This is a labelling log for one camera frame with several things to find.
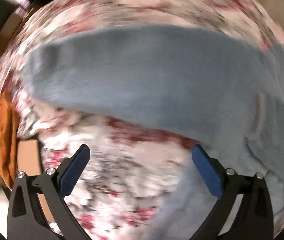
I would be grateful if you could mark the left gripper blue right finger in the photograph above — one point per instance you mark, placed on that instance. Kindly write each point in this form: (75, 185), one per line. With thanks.
(254, 218)

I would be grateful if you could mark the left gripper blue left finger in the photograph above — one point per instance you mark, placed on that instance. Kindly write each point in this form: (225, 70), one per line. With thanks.
(26, 219)

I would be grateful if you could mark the blue fleece jacket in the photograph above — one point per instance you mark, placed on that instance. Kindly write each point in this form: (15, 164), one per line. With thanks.
(149, 94)

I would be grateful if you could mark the tan cardboard box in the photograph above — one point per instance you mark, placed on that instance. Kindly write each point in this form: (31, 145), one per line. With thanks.
(29, 161)

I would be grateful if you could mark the orange folded garment with tag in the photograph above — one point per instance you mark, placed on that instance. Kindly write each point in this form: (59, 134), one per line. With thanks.
(9, 123)

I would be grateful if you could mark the floral bed cover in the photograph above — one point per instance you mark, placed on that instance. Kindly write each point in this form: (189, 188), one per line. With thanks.
(245, 20)

